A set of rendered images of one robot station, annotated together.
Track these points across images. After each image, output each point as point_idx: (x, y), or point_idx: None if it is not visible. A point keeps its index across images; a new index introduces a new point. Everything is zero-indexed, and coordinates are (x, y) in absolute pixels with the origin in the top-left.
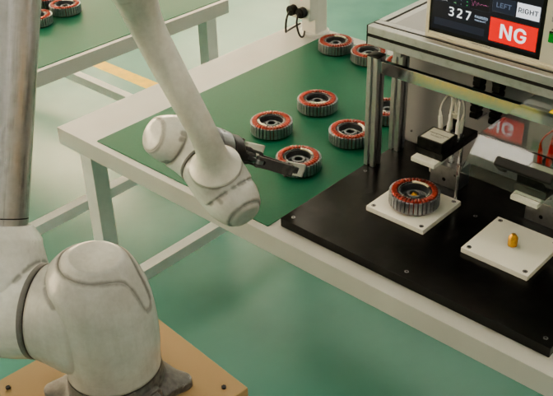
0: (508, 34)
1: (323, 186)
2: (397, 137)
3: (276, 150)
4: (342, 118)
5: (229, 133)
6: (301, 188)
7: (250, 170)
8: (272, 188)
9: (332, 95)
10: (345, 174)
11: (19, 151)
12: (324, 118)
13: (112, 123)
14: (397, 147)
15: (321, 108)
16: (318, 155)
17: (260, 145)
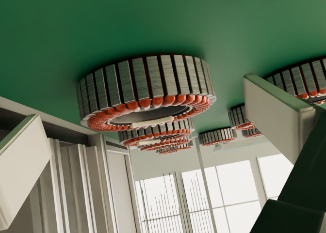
0: None
1: (9, 92)
2: (64, 172)
3: (251, 65)
4: (209, 113)
5: None
6: (21, 66)
7: (264, 3)
8: (83, 16)
9: (245, 129)
10: (46, 111)
11: None
12: (233, 105)
13: None
14: (60, 154)
15: (242, 122)
16: (113, 131)
17: (258, 127)
